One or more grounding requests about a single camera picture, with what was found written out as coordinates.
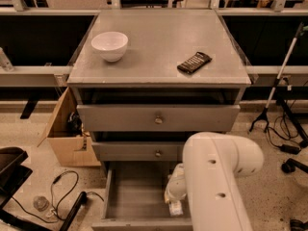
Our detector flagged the grey drawer cabinet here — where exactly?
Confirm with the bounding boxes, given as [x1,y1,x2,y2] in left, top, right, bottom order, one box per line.
[66,9,252,178]

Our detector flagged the black power adapter with cable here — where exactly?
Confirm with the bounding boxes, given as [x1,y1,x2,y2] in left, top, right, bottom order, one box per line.
[266,114,301,155]

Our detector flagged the grey top drawer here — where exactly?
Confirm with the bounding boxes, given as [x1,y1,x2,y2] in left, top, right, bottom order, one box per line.
[77,104,240,132]

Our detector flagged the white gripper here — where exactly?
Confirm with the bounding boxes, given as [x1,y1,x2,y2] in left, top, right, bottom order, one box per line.
[165,164,187,203]

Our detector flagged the grey middle drawer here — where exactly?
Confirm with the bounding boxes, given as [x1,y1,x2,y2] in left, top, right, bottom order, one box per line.
[92,141,184,162]

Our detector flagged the reacher grabber stick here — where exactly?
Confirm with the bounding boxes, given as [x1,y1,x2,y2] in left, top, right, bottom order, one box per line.
[249,22,305,132]

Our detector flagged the clear plastic water bottle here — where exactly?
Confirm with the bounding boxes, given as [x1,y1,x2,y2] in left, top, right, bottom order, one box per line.
[169,201,183,217]

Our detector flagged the black chair caster right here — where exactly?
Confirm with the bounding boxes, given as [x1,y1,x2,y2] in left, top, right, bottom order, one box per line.
[281,158,308,173]

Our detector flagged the black cable on floor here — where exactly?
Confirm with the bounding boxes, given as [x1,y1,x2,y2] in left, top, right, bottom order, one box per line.
[11,170,105,224]

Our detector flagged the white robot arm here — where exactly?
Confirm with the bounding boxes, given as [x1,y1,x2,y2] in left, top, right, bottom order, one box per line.
[165,132,264,231]

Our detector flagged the black office chair base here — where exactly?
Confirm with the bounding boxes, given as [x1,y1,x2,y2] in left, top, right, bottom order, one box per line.
[0,146,89,231]

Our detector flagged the grey open bottom drawer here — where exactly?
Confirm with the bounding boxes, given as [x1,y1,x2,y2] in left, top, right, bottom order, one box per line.
[91,161,193,231]

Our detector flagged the black snack bar packet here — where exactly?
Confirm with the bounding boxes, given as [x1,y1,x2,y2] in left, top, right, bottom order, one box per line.
[177,52,212,74]

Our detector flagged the white ceramic bowl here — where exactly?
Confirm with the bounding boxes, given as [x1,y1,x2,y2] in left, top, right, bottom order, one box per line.
[91,32,128,62]

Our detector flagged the open cardboard box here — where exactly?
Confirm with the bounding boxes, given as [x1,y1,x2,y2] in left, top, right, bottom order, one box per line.
[38,88,101,167]

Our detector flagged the clear plastic cup on floor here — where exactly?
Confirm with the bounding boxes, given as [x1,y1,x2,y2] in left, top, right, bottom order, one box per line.
[33,195,49,212]

